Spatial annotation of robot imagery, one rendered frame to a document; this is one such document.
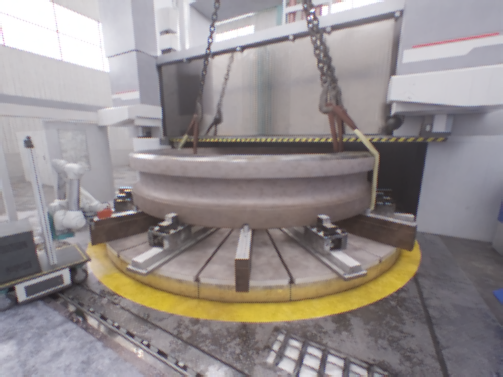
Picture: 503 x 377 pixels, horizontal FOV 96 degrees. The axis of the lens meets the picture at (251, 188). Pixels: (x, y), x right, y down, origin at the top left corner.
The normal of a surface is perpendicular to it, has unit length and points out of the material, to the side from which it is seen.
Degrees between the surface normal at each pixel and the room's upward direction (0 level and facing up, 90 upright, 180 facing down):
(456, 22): 90
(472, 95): 90
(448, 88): 90
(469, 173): 90
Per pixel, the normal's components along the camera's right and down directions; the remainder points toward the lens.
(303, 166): 0.24, 0.20
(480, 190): -0.47, 0.18
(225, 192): -0.16, 0.21
